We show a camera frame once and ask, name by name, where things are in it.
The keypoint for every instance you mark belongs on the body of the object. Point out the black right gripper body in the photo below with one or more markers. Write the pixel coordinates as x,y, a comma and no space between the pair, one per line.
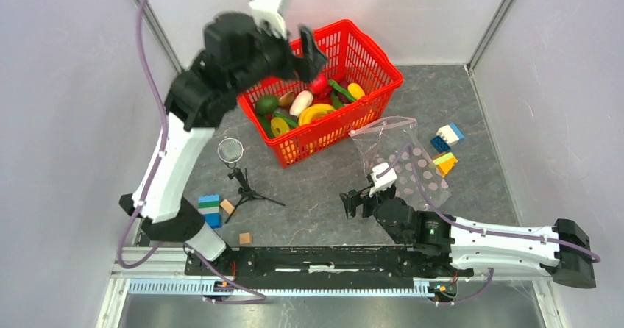
369,204

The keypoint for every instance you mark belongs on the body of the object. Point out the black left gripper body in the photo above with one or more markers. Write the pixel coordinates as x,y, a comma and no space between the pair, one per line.
287,65

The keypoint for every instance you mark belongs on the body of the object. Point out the clear zip top bag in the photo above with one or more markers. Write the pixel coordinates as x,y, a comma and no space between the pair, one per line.
393,141

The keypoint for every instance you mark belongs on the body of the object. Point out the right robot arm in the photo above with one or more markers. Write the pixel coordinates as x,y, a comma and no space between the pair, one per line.
561,251

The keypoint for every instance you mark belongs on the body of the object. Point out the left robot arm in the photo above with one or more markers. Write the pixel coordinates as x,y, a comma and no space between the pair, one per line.
238,54

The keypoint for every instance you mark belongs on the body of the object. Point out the red toy apple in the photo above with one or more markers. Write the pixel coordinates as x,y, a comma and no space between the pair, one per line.
318,86

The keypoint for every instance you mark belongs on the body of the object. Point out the white toy radish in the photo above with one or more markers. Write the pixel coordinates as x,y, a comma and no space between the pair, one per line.
302,101

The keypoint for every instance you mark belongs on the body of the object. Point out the yellow toy banana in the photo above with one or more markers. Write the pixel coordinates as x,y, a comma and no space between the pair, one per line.
314,112

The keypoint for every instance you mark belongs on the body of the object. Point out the red plastic basket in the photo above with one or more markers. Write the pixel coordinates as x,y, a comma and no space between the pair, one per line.
296,120

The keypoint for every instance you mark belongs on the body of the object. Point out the yellow toy lemon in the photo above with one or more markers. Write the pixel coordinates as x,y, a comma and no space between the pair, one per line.
356,91

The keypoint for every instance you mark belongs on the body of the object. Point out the green toy avocado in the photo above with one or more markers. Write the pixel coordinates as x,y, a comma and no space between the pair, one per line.
266,105

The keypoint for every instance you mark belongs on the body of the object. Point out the yellow toy pineapple slice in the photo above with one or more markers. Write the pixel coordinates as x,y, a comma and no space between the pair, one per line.
279,126

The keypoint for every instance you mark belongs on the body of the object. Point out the dark blue toy block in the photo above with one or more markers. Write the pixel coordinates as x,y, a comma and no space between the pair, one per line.
440,144

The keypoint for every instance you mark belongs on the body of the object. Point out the white blue toy block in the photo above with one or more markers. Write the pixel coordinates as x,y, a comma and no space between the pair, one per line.
450,134

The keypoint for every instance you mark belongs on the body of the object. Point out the silver mesh microphone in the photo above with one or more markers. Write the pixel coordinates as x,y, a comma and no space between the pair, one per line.
230,150

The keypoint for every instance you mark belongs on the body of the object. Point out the small wooden cube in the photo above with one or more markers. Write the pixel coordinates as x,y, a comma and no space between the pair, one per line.
245,239

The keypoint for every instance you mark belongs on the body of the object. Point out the wooden block behind tripod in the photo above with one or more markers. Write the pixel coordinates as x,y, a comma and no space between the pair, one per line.
227,206

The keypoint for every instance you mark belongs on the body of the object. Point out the blue green white block stack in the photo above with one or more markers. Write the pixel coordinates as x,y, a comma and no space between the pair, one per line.
209,208

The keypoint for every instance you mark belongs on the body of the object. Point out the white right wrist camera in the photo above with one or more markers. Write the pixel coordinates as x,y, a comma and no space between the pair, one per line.
383,176

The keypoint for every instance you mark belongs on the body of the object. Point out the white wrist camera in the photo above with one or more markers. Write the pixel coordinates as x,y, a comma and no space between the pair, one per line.
383,176
268,16

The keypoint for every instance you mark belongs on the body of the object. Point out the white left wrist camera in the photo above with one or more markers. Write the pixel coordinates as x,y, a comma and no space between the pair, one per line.
268,16

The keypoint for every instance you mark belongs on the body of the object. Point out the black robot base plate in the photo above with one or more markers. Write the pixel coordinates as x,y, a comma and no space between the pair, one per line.
333,267

